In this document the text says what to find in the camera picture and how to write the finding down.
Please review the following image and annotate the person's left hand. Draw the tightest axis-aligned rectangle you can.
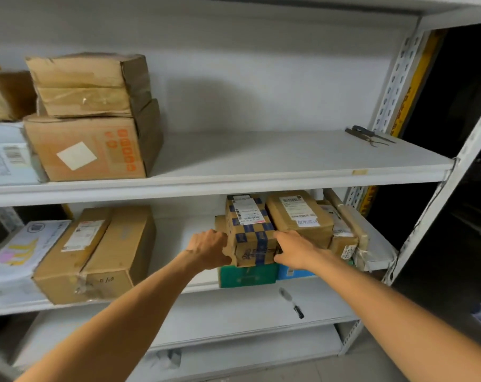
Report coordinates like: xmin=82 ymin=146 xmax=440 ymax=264
xmin=185 ymin=229 xmax=233 ymax=271

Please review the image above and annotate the person's right hand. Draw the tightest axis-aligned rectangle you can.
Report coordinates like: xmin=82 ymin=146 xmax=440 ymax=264
xmin=273 ymin=230 xmax=333 ymax=271

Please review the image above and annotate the blue checkered cardboard box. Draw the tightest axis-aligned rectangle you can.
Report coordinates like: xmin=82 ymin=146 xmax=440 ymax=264
xmin=214 ymin=194 xmax=280 ymax=268

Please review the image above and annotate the wide low cardboard box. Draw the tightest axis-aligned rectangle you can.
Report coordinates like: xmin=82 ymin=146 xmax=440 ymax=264
xmin=32 ymin=205 xmax=157 ymax=306

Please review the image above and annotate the white metal shelf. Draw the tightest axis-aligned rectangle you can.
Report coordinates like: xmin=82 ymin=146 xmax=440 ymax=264
xmin=0 ymin=0 xmax=481 ymax=382

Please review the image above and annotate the white printed carton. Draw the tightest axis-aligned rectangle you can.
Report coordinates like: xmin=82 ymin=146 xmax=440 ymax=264
xmin=0 ymin=220 xmax=72 ymax=307

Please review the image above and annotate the large box orange print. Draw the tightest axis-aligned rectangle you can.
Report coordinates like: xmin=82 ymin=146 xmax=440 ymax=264
xmin=23 ymin=99 xmax=164 ymax=183

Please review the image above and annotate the large dusty cardboard box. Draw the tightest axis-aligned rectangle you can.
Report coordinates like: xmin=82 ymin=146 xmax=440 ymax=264
xmin=25 ymin=53 xmax=153 ymax=119

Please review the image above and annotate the person's right forearm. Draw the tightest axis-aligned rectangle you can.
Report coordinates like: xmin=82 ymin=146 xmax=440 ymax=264
xmin=318 ymin=252 xmax=481 ymax=382

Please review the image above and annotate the person's left forearm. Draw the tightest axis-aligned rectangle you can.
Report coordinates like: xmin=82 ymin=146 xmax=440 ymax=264
xmin=17 ymin=252 xmax=209 ymax=382

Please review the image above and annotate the squat cardboard box white label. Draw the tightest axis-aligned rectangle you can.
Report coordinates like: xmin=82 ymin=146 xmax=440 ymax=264
xmin=265 ymin=190 xmax=335 ymax=250

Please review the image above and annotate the small blue box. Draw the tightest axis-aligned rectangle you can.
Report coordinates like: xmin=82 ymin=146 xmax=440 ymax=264
xmin=278 ymin=264 xmax=317 ymax=280

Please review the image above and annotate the small long brown box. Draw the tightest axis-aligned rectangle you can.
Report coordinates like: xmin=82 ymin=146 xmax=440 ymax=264
xmin=319 ymin=202 xmax=360 ymax=260

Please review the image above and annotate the slim dark tool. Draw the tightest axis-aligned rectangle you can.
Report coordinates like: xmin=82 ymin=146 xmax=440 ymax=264
xmin=279 ymin=287 xmax=305 ymax=319

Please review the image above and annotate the flat paper-wrapped taped parcel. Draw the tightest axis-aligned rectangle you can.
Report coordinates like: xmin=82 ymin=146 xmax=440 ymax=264
xmin=324 ymin=188 xmax=396 ymax=272

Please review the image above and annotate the crumpled grey plastic wrap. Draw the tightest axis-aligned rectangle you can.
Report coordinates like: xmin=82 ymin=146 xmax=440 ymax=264
xmin=151 ymin=348 xmax=182 ymax=369

